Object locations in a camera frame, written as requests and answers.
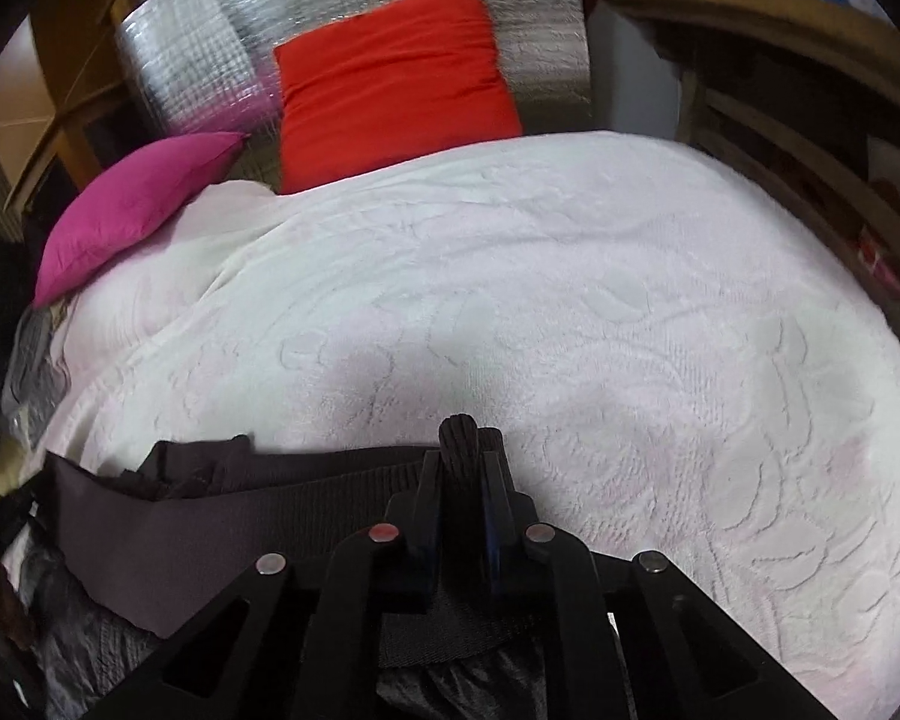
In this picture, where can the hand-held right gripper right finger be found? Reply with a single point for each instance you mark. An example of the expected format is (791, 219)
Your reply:
(499, 532)

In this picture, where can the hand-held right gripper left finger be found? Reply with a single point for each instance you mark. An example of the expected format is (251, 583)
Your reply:
(431, 532)

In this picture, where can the dark grey jacket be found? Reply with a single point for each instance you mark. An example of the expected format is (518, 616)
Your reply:
(195, 525)

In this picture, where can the white textured bedspread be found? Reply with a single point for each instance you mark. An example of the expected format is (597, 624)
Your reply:
(532, 300)

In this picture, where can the pink pillow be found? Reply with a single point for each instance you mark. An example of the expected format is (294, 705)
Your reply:
(127, 202)

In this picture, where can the red pillow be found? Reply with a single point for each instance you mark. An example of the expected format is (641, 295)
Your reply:
(397, 82)

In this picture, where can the wooden shelf unit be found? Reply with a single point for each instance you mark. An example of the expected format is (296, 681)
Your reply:
(780, 37)

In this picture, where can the wooden cabinet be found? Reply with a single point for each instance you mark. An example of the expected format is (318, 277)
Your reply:
(82, 37)

